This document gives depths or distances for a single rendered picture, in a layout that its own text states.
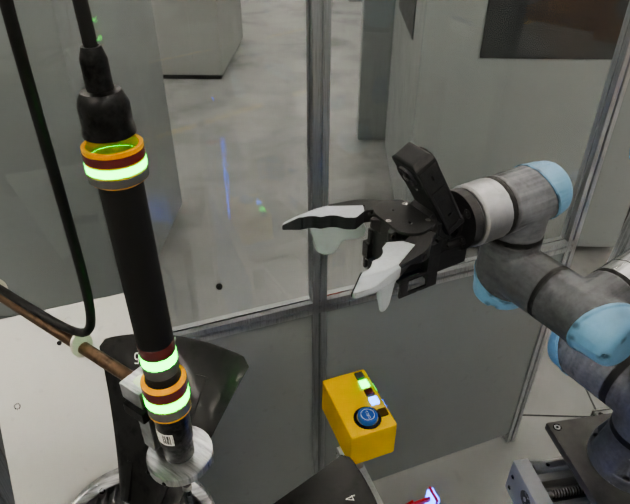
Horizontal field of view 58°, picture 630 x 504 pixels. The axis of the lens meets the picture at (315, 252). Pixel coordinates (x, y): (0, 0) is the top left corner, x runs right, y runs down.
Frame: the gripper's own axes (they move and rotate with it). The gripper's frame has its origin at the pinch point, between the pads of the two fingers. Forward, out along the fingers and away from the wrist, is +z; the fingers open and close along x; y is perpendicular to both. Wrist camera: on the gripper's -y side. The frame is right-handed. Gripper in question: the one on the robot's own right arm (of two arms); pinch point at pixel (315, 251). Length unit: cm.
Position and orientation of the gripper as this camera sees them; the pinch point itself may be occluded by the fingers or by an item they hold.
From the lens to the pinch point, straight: 56.5
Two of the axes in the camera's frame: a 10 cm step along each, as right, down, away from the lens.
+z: -8.6, 2.9, -4.2
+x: -5.1, -4.9, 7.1
